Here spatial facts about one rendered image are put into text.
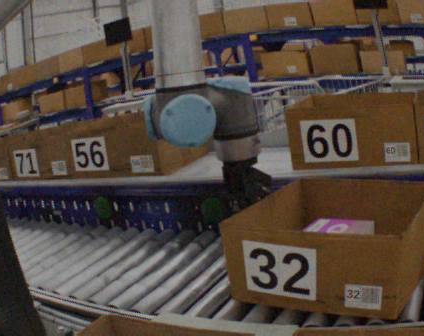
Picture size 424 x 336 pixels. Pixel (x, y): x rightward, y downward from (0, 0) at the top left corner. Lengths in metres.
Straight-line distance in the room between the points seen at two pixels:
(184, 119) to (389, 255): 0.42
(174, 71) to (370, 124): 0.61
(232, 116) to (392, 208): 0.41
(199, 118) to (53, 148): 1.05
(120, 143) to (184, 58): 0.80
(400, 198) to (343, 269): 0.29
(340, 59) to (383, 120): 4.39
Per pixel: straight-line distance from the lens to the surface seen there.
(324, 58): 5.75
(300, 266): 0.92
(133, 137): 1.62
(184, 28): 0.90
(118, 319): 0.86
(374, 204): 1.14
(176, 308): 1.08
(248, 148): 1.07
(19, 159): 2.05
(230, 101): 1.05
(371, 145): 1.34
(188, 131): 0.89
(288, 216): 1.19
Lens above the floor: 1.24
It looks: 13 degrees down
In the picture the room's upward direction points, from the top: 10 degrees counter-clockwise
